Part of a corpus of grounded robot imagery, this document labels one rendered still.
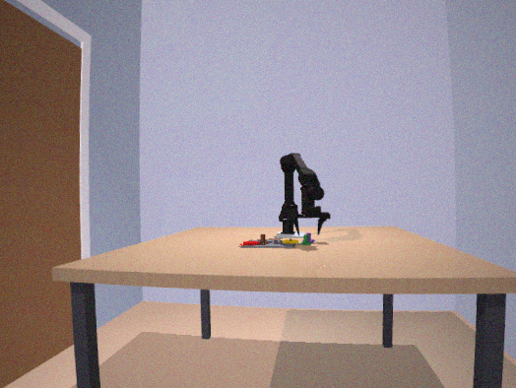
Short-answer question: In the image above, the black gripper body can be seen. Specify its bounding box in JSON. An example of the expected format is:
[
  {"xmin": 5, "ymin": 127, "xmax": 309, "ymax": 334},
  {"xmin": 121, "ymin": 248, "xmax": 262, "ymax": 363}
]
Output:
[{"xmin": 287, "ymin": 200, "xmax": 331, "ymax": 221}]

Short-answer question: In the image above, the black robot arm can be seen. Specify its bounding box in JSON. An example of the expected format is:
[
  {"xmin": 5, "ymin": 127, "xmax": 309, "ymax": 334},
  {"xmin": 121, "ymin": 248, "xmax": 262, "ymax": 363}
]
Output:
[{"xmin": 279, "ymin": 153, "xmax": 325, "ymax": 234}]

